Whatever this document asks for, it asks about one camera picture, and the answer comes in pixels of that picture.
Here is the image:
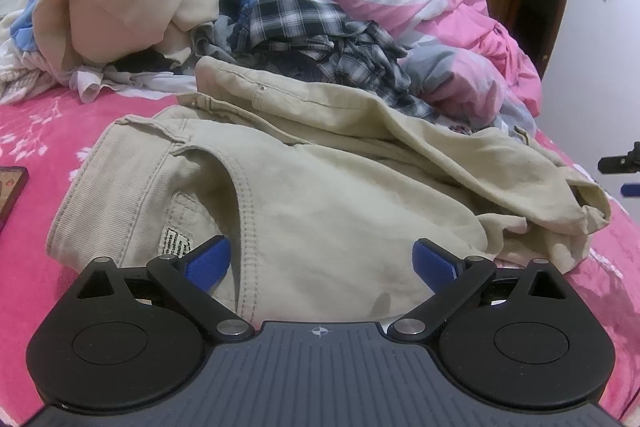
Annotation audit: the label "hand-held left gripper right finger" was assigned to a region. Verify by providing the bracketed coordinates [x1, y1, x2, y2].
[387, 238, 574, 343]

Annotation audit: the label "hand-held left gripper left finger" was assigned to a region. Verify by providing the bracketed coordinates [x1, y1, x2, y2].
[75, 236, 254, 343]

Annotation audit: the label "khaki pants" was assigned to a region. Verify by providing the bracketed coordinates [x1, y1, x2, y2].
[46, 56, 612, 325]

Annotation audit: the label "pink floral blanket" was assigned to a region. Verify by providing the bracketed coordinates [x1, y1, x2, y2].
[0, 84, 640, 427]

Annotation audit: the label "white garment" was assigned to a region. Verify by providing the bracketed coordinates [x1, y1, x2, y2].
[70, 67, 198, 105]

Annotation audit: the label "pink and white quilt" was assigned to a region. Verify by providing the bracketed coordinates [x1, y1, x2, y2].
[257, 0, 543, 138]

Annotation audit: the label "black smartphone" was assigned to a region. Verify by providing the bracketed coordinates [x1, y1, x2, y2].
[0, 166, 29, 233]

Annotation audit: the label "black garment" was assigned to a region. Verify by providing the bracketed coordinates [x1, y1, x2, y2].
[114, 51, 172, 74]

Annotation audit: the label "grey garment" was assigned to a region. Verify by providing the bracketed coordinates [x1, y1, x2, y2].
[192, 19, 251, 64]

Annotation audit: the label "grey white patterned cloth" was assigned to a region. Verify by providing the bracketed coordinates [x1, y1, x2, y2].
[0, 59, 53, 104]

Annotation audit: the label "plaid shirt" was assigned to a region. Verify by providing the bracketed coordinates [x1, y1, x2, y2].
[220, 0, 436, 122]

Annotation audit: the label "beige hoodie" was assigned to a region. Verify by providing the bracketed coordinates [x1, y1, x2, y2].
[32, 0, 223, 88]

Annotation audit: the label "light blue garment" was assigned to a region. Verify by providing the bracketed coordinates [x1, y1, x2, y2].
[10, 0, 68, 58]

